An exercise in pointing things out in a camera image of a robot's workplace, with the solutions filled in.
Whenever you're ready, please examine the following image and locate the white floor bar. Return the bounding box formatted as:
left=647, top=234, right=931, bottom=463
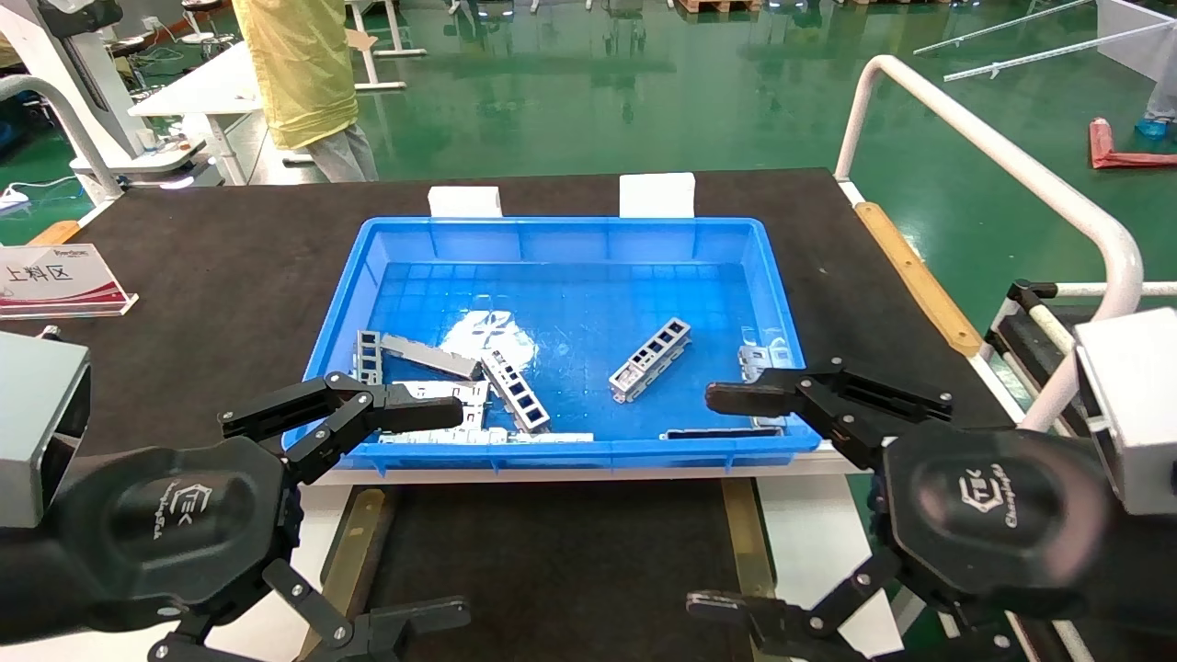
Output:
left=913, top=0, right=1095, bottom=56
left=943, top=20, right=1177, bottom=84

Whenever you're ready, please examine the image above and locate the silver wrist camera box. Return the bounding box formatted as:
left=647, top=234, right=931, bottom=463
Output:
left=0, top=331, right=93, bottom=530
left=1074, top=308, right=1177, bottom=516

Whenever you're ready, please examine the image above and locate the acrylic sign with red print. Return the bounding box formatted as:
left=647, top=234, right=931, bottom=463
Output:
left=0, top=243, right=139, bottom=320

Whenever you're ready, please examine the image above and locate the flat grey metal bar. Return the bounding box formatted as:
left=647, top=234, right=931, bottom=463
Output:
left=380, top=333, right=481, bottom=381

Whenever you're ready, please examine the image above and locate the grey tube railing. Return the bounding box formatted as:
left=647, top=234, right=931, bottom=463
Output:
left=0, top=74, right=125, bottom=205

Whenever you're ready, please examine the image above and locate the blue plastic bin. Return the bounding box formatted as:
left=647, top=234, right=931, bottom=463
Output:
left=280, top=216, right=822, bottom=474

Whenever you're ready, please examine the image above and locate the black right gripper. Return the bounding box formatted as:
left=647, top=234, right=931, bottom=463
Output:
left=685, top=359, right=1123, bottom=662

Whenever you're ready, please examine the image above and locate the white foam block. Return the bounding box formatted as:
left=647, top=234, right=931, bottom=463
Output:
left=619, top=172, right=696, bottom=220
left=429, top=186, right=504, bottom=220

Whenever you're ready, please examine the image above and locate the wooden edge strip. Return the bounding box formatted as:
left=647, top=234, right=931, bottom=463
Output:
left=853, top=200, right=985, bottom=360

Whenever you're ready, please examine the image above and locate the wooden corner piece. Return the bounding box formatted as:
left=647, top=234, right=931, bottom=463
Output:
left=28, top=219, right=84, bottom=247

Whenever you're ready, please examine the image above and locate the red floor object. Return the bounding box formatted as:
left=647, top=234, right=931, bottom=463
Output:
left=1088, top=118, right=1177, bottom=170

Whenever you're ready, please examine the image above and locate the white table frame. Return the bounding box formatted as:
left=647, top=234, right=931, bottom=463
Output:
left=345, top=0, right=429, bottom=93

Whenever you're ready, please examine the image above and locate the white tube railing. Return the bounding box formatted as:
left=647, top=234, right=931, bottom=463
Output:
left=832, top=53, right=1146, bottom=433

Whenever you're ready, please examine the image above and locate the black cart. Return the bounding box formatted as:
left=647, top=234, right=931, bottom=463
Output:
left=984, top=279, right=1177, bottom=415

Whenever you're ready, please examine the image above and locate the brass metal strip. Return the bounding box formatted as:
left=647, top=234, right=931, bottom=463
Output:
left=299, top=487, right=398, bottom=662
left=720, top=478, right=778, bottom=599

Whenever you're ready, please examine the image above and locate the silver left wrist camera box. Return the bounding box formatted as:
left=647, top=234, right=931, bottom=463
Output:
left=0, top=331, right=93, bottom=530

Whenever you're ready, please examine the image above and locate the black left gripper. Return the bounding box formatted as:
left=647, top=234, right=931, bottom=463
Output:
left=51, top=437, right=473, bottom=662

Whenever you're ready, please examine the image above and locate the person in yellow coat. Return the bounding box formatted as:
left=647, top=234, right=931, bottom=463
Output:
left=230, top=0, right=380, bottom=183

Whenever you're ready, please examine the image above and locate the grey slotted metal plate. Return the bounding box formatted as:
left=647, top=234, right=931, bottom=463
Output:
left=391, top=379, right=490, bottom=407

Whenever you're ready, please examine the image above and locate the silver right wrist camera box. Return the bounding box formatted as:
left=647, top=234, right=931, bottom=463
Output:
left=1074, top=308, right=1177, bottom=516

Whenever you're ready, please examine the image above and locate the dark metal strip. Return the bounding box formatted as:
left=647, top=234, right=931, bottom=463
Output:
left=660, top=426, right=784, bottom=440

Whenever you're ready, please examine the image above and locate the grey metal ladder-shaped part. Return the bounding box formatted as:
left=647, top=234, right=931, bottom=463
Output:
left=609, top=317, right=692, bottom=404
left=355, top=329, right=383, bottom=385
left=480, top=349, right=551, bottom=433

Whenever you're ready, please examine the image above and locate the black table mat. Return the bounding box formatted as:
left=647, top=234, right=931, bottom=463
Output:
left=0, top=167, right=1017, bottom=465

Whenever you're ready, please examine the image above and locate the grey clipped metal part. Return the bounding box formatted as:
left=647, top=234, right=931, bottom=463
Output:
left=738, top=345, right=794, bottom=429

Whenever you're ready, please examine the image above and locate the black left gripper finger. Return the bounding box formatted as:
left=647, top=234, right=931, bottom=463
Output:
left=219, top=372, right=464, bottom=485

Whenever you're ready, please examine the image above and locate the white column robot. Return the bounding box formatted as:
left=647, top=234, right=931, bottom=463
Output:
left=0, top=0, right=211, bottom=192

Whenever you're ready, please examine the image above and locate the white panel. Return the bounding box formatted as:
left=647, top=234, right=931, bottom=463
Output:
left=1094, top=0, right=1177, bottom=84

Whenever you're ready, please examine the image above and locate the white work table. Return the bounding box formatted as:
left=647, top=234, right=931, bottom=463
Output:
left=127, top=41, right=268, bottom=185

